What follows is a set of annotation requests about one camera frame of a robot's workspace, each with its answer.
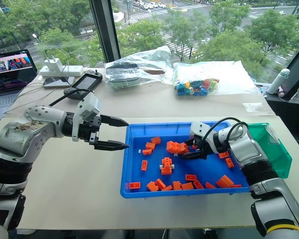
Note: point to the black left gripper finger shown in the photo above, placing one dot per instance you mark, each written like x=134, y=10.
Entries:
x=110, y=145
x=114, y=121

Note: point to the orange and white brick assembly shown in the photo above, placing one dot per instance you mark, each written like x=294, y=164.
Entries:
x=166, y=166

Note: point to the clear bag of coloured bricks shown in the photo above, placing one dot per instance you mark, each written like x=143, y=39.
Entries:
x=201, y=83

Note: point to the large orange brick cluster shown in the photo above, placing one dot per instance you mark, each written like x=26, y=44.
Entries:
x=175, y=147

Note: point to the blue plastic bin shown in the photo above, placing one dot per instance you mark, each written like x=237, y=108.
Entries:
x=149, y=174

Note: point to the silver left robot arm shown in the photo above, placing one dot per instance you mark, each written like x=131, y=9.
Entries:
x=20, y=139

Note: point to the black handheld controller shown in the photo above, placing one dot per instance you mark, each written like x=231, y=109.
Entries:
x=86, y=83

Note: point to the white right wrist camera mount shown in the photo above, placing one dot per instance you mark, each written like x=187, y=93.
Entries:
x=198, y=129

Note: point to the clear bag with dark items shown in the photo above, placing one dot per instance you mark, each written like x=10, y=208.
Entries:
x=134, y=72

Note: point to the dark window frame post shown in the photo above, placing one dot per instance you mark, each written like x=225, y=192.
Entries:
x=104, y=27

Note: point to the small flat clear bag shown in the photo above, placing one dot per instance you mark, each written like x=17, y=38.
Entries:
x=252, y=107

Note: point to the white water bottle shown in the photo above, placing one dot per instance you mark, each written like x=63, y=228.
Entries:
x=279, y=81

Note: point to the black side cabinet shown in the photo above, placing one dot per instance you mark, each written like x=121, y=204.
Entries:
x=289, y=112

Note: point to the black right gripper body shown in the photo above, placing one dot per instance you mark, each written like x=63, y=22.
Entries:
x=198, y=145

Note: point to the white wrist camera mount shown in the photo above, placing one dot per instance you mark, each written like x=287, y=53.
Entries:
x=198, y=129
x=89, y=105

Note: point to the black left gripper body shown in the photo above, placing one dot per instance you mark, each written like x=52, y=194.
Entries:
x=89, y=132

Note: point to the open grey laptop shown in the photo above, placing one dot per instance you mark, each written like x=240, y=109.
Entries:
x=10, y=74

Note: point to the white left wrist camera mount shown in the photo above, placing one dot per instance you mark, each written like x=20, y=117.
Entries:
x=89, y=105

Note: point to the green plastic bin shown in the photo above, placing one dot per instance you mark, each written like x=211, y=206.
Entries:
x=264, y=147

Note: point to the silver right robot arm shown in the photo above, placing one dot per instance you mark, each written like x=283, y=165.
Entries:
x=254, y=154

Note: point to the big orange building brick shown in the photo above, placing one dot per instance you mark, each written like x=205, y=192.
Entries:
x=224, y=181

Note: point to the white power strip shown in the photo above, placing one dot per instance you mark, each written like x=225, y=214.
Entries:
x=69, y=71

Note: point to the white charger plug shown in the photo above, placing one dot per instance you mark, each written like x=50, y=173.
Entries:
x=52, y=64

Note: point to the flat grey tablet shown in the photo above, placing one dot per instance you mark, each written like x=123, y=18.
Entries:
x=57, y=82

